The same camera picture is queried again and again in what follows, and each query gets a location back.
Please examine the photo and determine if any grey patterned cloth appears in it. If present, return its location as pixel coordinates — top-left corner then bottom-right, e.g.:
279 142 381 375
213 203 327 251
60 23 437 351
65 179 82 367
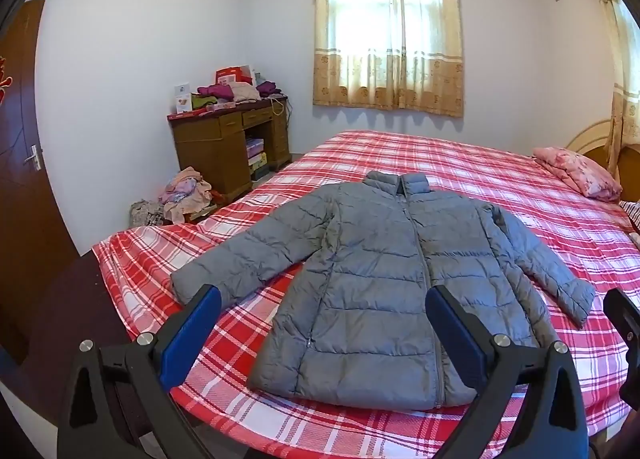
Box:
130 199 166 227

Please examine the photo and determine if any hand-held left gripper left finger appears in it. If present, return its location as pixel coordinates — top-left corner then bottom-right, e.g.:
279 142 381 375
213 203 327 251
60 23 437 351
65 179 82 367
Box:
57 284 223 459

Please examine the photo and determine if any beige patterned window curtain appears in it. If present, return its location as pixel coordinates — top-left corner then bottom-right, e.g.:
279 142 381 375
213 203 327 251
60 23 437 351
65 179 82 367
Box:
312 0 466 118

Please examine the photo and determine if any red plaid bed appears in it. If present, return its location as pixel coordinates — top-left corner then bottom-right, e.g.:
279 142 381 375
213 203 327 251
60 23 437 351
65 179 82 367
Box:
91 130 640 459

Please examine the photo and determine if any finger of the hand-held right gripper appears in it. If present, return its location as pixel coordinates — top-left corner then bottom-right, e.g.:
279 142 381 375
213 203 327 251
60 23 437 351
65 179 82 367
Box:
602 288 640 410

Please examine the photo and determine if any red box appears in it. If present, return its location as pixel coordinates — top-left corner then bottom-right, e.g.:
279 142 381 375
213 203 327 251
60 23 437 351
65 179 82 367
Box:
215 65 256 87

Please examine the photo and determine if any striped cloth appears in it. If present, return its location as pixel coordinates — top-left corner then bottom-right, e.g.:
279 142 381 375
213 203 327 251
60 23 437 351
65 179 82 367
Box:
620 201 640 231

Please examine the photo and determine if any pink folded cloth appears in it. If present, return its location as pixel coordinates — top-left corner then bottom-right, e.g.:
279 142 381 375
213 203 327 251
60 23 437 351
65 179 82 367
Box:
229 82 261 104

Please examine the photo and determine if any maroon folded cloth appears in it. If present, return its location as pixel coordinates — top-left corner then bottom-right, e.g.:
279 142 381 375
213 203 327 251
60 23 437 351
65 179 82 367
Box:
197 84 236 100

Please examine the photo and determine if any pink floral pillow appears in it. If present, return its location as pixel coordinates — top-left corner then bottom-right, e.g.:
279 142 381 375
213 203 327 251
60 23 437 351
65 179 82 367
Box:
532 147 623 204

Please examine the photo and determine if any grey puffer jacket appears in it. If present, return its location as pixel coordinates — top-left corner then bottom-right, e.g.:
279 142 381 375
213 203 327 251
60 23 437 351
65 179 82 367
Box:
171 171 597 411

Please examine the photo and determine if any wooden headboard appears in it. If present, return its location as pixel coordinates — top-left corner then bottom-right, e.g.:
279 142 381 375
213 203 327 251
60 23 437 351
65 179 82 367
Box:
565 120 640 200

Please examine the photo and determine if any pile of pastel clothes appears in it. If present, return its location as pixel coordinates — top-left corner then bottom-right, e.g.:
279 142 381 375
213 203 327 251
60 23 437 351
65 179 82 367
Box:
159 166 213 224

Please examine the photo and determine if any stack of boxes under desk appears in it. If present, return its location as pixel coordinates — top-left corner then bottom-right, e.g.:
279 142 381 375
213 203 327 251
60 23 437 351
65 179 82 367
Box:
245 138 268 180

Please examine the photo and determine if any beige side curtain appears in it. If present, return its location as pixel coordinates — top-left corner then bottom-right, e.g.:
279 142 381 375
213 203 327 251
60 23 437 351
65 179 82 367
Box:
582 0 640 180

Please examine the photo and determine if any red door decoration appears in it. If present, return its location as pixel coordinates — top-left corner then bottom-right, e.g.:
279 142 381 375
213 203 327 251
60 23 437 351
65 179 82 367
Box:
0 56 13 104

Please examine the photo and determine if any brown wooden door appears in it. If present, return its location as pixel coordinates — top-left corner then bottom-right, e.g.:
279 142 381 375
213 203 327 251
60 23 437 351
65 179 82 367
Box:
0 0 81 365

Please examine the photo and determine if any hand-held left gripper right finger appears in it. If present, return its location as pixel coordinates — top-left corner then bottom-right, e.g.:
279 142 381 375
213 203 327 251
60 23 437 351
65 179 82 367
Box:
425 285 591 459

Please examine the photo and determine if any brown wooden desk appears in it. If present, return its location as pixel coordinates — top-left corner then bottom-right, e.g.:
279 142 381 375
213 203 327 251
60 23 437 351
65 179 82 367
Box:
167 95 292 204

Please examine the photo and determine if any dark wooden footboard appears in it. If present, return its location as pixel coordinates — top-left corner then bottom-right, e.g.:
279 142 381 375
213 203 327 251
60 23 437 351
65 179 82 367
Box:
20 249 151 390

